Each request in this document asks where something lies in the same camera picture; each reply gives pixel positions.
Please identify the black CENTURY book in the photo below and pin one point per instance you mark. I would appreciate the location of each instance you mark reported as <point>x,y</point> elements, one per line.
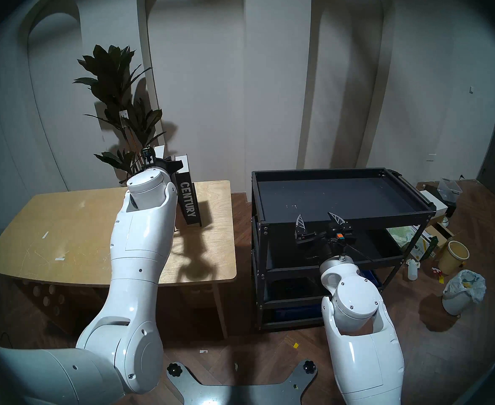
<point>188,201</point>

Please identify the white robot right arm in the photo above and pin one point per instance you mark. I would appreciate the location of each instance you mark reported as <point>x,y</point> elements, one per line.
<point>357,324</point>

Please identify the white box beside cart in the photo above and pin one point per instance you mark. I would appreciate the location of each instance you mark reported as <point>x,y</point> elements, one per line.
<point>435,201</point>

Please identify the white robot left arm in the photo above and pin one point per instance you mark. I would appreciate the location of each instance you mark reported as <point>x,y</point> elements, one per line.
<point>142,248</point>

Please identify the black three-tier utility cart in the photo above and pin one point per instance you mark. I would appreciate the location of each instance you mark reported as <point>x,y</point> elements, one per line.
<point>336,197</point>

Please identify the tall green potted plant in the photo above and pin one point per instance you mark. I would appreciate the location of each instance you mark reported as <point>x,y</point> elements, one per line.
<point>112,83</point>

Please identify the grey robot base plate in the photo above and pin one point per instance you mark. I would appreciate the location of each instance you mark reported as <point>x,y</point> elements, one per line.
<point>239,395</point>

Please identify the blue bin in cart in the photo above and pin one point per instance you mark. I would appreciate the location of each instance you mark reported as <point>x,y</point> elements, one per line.
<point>371,276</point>

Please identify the light wooden table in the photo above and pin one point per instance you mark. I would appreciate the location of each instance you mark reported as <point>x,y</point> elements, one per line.
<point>62,235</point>

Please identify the white bagged trash bin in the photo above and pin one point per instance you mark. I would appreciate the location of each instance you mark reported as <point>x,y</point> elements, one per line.
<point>462,290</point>

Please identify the clear plastic storage box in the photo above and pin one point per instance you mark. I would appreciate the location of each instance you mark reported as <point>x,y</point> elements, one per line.
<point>449,190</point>

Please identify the small white plastic bottle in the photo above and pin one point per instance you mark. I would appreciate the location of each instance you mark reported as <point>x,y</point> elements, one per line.
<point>412,271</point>

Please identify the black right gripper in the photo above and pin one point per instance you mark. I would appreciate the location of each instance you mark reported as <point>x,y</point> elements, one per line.
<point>331,237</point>

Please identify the black base knob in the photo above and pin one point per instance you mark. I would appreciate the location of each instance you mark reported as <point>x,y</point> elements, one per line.
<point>309,367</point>
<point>174,369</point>

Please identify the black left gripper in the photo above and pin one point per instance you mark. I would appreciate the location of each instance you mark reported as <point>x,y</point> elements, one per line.
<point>163,163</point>

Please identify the open cardboard box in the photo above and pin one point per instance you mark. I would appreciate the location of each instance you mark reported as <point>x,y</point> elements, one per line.
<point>439,231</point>

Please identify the yellow plastic bucket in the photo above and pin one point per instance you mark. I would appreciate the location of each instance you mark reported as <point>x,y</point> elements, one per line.
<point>453,258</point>

